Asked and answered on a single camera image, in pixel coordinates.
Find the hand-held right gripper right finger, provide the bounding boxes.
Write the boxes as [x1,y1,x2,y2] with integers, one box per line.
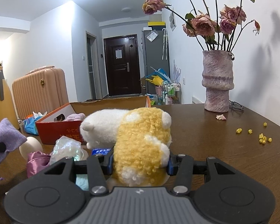
[167,154,236,195]

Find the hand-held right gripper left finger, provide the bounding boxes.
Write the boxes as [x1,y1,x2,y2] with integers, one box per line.
[44,155,114,195]

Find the purple linen drawstring bag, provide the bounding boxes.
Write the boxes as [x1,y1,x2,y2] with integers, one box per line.
[0,118,28,168]

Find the yellow and white plush toy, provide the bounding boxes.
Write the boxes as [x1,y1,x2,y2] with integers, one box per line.
[79,107,172,187]

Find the iridescent plastic bag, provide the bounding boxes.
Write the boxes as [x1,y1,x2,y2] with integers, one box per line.
[49,137,89,166]

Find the lilac fuzzy cloth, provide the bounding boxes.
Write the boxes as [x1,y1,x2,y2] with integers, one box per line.
[65,113,87,122]

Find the red cardboard box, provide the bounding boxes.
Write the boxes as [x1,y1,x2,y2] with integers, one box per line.
[35,95,152,145]

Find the yellow thermos jug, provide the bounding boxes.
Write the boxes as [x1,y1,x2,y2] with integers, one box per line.
[0,62,20,131]

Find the blue tissue pack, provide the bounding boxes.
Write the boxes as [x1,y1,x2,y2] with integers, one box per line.
[23,111,48,136]

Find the purple satin pouch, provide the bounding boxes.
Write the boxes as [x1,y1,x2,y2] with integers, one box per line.
[26,151,51,178]

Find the pink ribbed suitcase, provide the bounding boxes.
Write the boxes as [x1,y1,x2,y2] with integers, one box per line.
[12,66,69,119]

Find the rack with bottles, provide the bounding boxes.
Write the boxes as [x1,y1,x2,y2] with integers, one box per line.
[162,80,182,105]

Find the yellow watering can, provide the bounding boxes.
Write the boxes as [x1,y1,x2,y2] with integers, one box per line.
[146,75,165,86]

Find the black eyeglasses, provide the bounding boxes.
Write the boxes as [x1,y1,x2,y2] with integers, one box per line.
[229,100,245,112]

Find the pink textured vase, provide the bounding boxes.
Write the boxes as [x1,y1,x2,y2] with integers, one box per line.
[201,50,235,112]

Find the blue plastic item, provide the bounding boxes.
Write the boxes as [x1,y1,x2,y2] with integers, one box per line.
[150,67,172,82]

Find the dark brown entrance door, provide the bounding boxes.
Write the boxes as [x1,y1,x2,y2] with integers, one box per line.
[103,34,141,97]

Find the scattered yellow crumbs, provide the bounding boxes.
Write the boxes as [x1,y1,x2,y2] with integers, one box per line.
[236,121,273,145]

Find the grey interior door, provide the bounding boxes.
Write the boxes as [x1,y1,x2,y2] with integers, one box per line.
[86,31,98,99]

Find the grey refrigerator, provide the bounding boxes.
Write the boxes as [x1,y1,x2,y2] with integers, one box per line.
[141,29,171,96]

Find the hanging folded umbrellas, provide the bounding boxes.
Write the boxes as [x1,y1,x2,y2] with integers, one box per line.
[162,27,168,60]

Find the clear plastic bag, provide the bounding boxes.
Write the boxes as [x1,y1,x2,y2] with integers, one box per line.
[146,30,159,42]

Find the bunch of dried roses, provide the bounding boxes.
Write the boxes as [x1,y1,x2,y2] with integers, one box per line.
[142,0,263,52]

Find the purple wall decoration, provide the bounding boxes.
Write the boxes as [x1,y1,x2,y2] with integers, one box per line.
[173,59,182,83]

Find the wall picture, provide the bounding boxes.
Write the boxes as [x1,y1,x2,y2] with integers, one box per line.
[169,10,177,31]

